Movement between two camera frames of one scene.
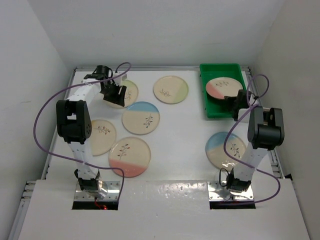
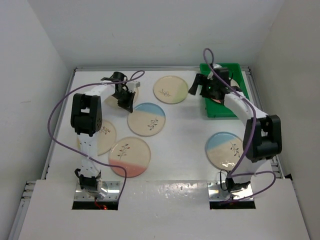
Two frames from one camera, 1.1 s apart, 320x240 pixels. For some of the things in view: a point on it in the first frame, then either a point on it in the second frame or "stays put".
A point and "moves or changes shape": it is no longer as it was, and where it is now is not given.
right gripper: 228,101 to 201,80
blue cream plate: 235,147 stays put
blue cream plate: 141,118 moves or changes shape
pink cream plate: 131,154 stays put
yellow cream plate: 102,136 stays put
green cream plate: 170,89 stays put
